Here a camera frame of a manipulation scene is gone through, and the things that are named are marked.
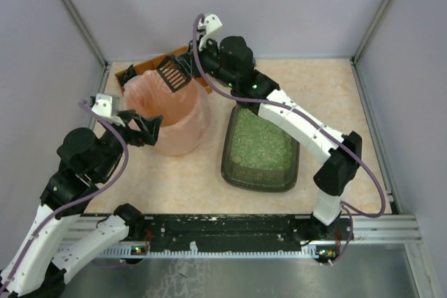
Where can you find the black litter scoop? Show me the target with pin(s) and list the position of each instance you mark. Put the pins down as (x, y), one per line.
(175, 71)

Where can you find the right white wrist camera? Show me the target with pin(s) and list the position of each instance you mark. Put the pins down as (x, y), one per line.
(208, 28)

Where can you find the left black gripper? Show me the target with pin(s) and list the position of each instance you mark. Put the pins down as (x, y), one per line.
(129, 128)

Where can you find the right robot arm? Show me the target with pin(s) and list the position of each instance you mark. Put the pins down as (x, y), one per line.
(231, 62)

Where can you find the dark litter box tray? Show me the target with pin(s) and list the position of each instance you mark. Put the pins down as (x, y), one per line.
(257, 155)

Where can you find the pink bag-lined trash bin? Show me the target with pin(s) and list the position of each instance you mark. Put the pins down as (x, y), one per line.
(186, 113)

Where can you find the dark rolled item far left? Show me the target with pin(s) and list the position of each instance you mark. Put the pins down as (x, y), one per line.
(126, 75)

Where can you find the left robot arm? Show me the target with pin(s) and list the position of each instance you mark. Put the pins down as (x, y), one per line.
(89, 165)

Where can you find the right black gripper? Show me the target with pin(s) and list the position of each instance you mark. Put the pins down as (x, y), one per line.
(192, 62)

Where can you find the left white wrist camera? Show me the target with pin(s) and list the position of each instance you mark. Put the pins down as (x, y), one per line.
(107, 107)

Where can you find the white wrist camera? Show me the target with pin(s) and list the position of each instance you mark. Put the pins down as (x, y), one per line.
(107, 107)
(208, 28)

